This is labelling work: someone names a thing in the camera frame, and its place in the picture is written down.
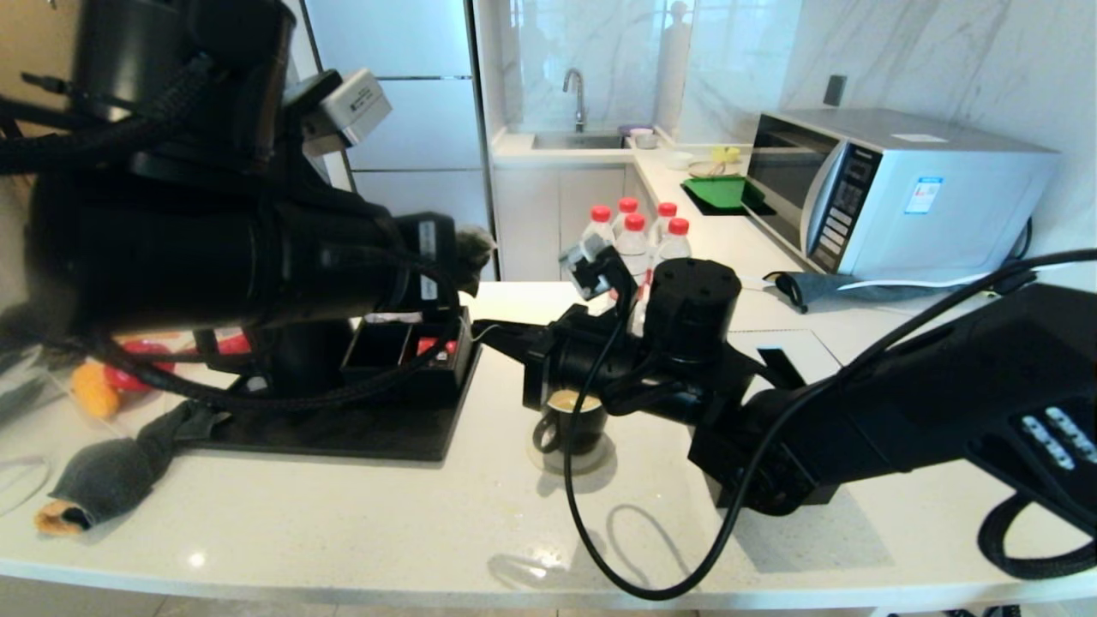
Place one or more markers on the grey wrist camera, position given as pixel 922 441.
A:
pixel 591 261
pixel 347 111

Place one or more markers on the red sachet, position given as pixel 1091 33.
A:
pixel 433 345

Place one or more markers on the yellow kitchen item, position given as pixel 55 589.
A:
pixel 725 154

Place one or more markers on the brown wooden door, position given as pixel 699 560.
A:
pixel 34 51

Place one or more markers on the dark grey cloth sleeve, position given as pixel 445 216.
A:
pixel 120 471

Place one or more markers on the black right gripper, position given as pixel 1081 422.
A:
pixel 583 360

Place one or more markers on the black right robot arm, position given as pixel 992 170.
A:
pixel 926 403

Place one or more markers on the black mug white inside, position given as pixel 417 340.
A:
pixel 583 428

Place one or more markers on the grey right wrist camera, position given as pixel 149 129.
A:
pixel 591 261

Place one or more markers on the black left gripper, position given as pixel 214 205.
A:
pixel 420 266

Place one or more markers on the grey wall socket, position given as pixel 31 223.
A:
pixel 836 91

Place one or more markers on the black tissue box white lid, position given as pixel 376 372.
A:
pixel 823 351

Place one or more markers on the green cutting board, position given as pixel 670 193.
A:
pixel 720 192

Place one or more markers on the steel kitchen sink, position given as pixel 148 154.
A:
pixel 578 142

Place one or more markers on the silver three-door fridge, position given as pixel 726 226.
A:
pixel 428 34

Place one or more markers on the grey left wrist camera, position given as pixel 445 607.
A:
pixel 347 111

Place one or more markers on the silver microwave oven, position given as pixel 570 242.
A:
pixel 943 204

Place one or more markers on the clear water bottle red cap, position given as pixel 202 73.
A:
pixel 598 227
pixel 628 207
pixel 634 244
pixel 675 244
pixel 664 218

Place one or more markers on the white plate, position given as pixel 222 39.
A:
pixel 707 170

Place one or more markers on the chrome kitchen faucet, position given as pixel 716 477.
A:
pixel 576 94

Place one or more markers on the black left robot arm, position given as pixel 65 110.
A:
pixel 171 257

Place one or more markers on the round translucent coaster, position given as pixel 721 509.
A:
pixel 591 465

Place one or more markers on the white sachet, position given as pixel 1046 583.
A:
pixel 394 318

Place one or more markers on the black electric kettle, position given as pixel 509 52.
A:
pixel 300 360

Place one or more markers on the white bowl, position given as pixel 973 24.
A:
pixel 680 160

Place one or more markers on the black rectangular tray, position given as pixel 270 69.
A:
pixel 343 437

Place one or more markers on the dark tea bag with tag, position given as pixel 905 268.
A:
pixel 477 257

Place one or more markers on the black compartment organizer box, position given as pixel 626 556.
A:
pixel 377 351

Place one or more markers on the orange toy fruit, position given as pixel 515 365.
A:
pixel 94 390

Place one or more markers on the red round toy fruit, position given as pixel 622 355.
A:
pixel 146 351

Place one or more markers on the white sink cabinet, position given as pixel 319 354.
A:
pixel 557 223

